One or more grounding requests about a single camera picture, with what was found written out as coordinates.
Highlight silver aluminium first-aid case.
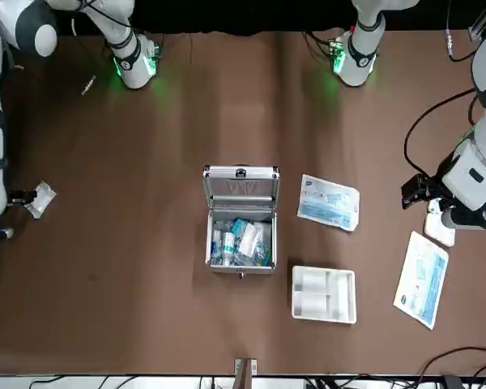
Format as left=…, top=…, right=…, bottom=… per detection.
left=202, top=163, right=279, bottom=280

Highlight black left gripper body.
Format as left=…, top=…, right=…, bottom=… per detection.
left=420, top=158, right=458, bottom=208

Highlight aluminium frame profile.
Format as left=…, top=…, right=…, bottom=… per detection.
left=468, top=0, right=486, bottom=41

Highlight white partition tray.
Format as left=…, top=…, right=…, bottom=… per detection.
left=291, top=264, right=356, bottom=325

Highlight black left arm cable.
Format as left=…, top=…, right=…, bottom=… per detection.
left=403, top=88, right=478, bottom=176

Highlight small white disinfectant bottle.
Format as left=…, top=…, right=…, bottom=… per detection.
left=222, top=231, right=236, bottom=267

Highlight aluminium post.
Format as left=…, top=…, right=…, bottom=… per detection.
left=233, top=357, right=258, bottom=389

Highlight clear zip bag with gauze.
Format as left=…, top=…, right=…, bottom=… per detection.
left=23, top=180, right=58, bottom=220

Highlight clear bag teal bandages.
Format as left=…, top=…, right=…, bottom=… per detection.
left=230, top=217, right=271, bottom=267

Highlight white bottle blue label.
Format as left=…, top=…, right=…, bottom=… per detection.
left=211, top=229, right=224, bottom=265

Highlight blue white mask packet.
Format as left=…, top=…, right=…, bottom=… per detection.
left=296, top=173, right=361, bottom=233
left=392, top=230, right=450, bottom=331

